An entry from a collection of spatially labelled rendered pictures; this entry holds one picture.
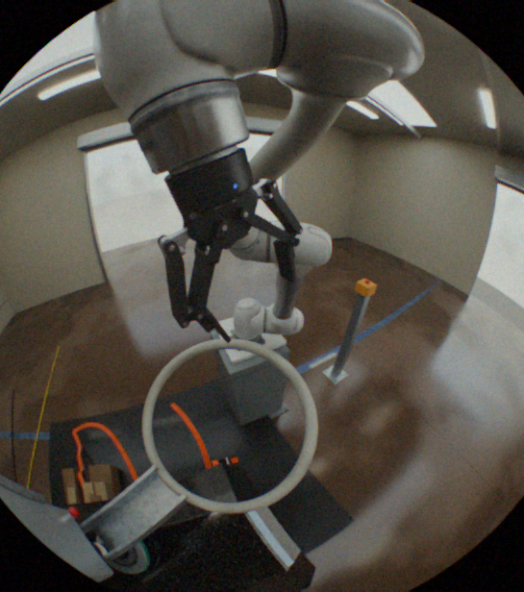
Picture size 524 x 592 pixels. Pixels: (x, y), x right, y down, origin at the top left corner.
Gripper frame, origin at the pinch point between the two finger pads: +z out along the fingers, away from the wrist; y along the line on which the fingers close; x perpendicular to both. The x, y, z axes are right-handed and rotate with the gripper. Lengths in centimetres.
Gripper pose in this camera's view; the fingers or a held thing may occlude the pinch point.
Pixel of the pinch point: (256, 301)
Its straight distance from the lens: 29.1
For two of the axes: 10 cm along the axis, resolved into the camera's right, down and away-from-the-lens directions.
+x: 6.7, 4.7, -5.8
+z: 2.1, 6.2, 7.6
